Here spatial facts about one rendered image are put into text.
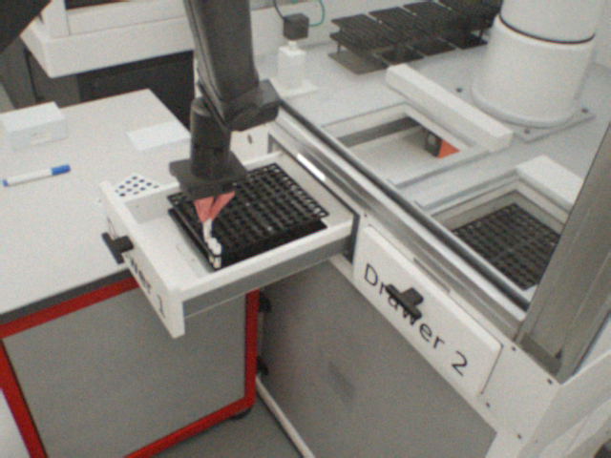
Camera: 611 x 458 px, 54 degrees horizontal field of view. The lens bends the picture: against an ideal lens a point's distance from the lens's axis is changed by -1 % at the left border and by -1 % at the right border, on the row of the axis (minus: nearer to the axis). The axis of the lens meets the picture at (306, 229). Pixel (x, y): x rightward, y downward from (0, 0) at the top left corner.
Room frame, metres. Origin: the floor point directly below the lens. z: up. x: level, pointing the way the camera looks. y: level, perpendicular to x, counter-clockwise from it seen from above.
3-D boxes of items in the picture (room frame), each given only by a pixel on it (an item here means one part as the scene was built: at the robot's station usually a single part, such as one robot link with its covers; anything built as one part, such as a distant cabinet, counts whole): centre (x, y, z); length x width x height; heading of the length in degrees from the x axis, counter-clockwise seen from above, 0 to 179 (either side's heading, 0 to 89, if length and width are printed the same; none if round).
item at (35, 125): (1.19, 0.65, 0.79); 0.13 x 0.09 x 0.05; 129
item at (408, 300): (0.63, -0.16, 0.91); 0.07 x 0.04 x 0.01; 38
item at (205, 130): (0.73, 0.14, 1.12); 0.07 x 0.06 x 0.07; 137
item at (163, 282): (0.71, 0.26, 0.87); 0.29 x 0.02 x 0.11; 38
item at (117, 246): (0.69, 0.29, 0.91); 0.07 x 0.04 x 0.01; 38
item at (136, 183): (0.96, 0.36, 0.78); 0.12 x 0.08 x 0.04; 154
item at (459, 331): (0.65, -0.18, 0.87); 0.29 x 0.02 x 0.11; 38
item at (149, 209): (0.83, 0.10, 0.86); 0.40 x 0.26 x 0.06; 128
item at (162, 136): (1.22, 0.37, 0.77); 0.13 x 0.09 x 0.02; 127
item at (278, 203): (0.83, 0.11, 0.87); 0.22 x 0.18 x 0.06; 128
